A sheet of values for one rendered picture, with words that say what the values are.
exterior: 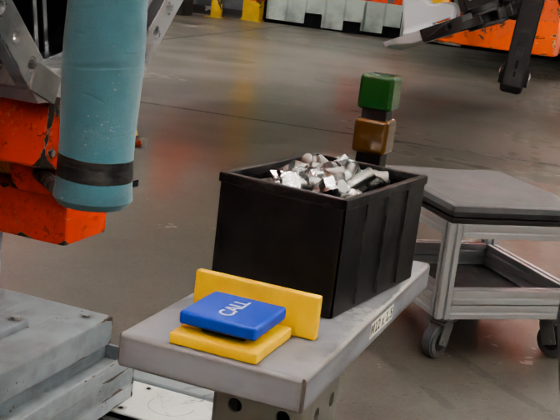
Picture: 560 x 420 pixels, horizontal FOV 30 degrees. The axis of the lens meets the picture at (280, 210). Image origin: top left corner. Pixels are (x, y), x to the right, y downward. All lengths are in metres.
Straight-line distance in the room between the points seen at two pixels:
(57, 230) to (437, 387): 1.02
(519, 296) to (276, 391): 1.47
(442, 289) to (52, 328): 0.93
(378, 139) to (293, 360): 0.39
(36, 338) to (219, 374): 0.67
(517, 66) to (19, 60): 0.55
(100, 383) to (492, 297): 0.99
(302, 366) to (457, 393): 1.24
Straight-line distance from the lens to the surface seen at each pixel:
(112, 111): 1.14
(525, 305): 2.30
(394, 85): 1.18
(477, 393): 2.11
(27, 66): 1.21
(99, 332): 1.58
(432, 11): 1.21
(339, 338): 0.94
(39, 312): 1.61
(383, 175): 1.11
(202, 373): 0.87
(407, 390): 2.07
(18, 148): 1.28
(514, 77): 1.21
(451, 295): 2.20
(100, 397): 1.57
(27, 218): 1.34
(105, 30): 1.13
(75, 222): 1.33
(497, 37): 4.79
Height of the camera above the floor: 0.76
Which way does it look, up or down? 13 degrees down
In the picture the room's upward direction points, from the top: 7 degrees clockwise
